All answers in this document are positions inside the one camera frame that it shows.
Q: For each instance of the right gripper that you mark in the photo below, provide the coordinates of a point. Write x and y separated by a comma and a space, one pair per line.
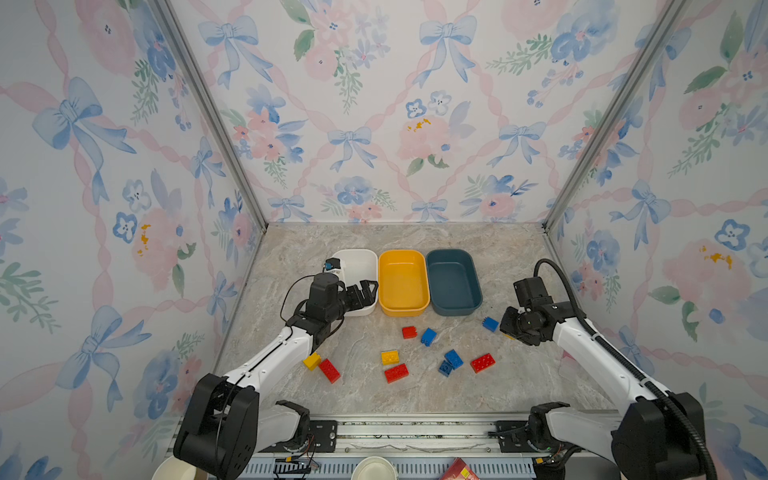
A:
505, 327

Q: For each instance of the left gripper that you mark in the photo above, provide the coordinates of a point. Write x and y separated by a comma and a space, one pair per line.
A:
367, 297

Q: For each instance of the white plastic container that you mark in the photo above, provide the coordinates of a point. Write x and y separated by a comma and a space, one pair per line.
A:
357, 265

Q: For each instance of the yellow plastic container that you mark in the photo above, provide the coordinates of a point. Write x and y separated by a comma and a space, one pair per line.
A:
403, 283

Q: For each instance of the blue lego brick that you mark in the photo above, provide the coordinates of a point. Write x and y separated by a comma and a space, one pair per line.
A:
454, 359
490, 324
428, 337

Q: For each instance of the dark teal plastic container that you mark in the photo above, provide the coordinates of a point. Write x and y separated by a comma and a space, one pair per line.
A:
453, 282

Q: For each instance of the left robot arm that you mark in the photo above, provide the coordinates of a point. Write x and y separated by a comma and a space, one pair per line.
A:
225, 422

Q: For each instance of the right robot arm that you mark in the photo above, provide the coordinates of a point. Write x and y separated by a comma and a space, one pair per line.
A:
654, 434

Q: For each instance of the small red lego brick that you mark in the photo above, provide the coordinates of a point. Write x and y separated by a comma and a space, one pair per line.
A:
409, 332

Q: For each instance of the red lego brick right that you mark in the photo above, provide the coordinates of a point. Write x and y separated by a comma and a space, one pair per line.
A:
482, 363

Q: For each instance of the yellow lego brick centre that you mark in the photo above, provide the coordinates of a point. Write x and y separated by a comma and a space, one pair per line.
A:
390, 357

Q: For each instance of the yellow lego brick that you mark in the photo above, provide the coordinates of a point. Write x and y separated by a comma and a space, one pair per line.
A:
312, 361
390, 357

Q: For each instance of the red lego brick left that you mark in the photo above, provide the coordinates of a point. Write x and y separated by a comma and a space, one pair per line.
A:
329, 371

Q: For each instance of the yellow lego brick left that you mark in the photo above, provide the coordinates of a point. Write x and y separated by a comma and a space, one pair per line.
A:
312, 361

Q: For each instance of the long red lego centre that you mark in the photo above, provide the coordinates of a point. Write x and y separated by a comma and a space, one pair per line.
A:
396, 373

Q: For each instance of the small dark blue lego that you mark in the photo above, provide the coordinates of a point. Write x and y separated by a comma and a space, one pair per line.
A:
445, 368

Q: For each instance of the red packet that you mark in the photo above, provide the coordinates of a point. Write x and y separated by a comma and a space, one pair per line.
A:
459, 469

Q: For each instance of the white bowl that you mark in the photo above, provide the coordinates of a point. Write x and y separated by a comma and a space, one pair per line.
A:
374, 468

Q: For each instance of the beige paper cup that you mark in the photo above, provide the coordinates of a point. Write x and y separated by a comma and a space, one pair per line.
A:
174, 469

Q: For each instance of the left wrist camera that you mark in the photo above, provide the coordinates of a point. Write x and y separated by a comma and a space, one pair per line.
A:
332, 264

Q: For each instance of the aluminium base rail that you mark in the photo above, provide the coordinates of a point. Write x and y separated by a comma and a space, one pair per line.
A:
422, 447

